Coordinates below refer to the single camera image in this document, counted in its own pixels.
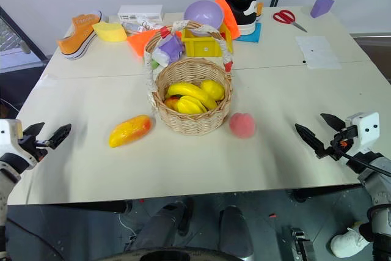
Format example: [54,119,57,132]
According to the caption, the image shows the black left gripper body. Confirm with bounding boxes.
[18,137,50,163]

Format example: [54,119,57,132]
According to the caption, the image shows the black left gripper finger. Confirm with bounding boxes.
[22,122,46,141]
[46,123,73,150]

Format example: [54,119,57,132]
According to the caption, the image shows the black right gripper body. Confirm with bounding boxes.
[327,127,360,161]

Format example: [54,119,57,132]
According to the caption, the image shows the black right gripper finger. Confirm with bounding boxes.
[294,123,333,160]
[320,112,348,132]

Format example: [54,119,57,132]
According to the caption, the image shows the small orange red fruit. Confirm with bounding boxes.
[164,95,180,111]

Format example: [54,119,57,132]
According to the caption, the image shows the yellow orange mango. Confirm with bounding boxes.
[108,114,153,149]

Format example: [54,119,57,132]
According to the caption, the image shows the white paper sheet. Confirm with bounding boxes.
[294,35,343,70]

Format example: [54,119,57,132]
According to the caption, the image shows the pink peach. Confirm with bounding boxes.
[228,112,257,139]

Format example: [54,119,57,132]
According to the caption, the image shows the orange canvas sneaker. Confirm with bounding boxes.
[57,10,109,61]

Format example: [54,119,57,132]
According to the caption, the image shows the white shoe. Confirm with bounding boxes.
[330,222,372,259]

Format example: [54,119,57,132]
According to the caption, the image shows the yellow lemon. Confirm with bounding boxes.
[200,79,226,101]

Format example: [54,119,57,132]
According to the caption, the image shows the purple foam block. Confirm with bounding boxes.
[310,0,335,19]

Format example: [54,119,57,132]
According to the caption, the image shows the yellow sponge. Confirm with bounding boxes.
[92,21,128,43]

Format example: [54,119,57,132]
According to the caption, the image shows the dark grey rounded shape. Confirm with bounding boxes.
[217,205,255,259]
[131,200,194,253]

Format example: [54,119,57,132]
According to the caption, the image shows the blue cloth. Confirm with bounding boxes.
[234,22,263,44]

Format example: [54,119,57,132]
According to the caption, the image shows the yellow starfruit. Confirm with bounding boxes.
[175,95,209,115]

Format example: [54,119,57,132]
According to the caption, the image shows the yellow banana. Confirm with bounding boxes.
[166,82,219,111]

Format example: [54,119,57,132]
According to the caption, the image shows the clear plastic bag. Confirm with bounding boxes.
[122,17,166,34]

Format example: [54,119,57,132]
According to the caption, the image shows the purple and white packet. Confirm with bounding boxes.
[151,35,186,67]

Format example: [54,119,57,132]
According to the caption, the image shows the black and white sneaker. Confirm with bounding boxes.
[222,0,265,36]

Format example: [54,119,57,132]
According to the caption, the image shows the curved orange sheet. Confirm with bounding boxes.
[214,0,240,41]

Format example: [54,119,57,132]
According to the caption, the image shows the yellow plastic bin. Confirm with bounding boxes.
[180,23,235,58]

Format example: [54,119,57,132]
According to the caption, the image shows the white cardboard box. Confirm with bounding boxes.
[117,4,164,24]

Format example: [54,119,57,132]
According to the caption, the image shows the purple plastic bowl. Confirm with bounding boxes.
[183,0,225,37]

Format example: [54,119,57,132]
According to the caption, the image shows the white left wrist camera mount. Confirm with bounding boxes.
[0,119,37,171]

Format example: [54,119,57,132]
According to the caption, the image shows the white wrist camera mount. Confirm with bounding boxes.
[345,111,381,155]
[0,119,37,171]

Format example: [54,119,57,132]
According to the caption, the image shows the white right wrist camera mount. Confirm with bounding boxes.
[345,111,381,155]

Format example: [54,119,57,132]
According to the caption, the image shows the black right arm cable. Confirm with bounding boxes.
[341,149,391,179]

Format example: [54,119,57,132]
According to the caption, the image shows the glass panel with dark frame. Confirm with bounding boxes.
[0,5,50,74]

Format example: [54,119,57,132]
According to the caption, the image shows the grey metal bracket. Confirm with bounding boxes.
[289,226,317,261]

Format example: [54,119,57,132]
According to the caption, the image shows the thin white floor cable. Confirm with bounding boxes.
[118,211,139,238]

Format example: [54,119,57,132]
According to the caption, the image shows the red handled scissors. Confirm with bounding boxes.
[272,9,309,34]

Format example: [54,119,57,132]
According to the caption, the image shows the wicker basket with handle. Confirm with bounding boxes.
[143,20,235,136]

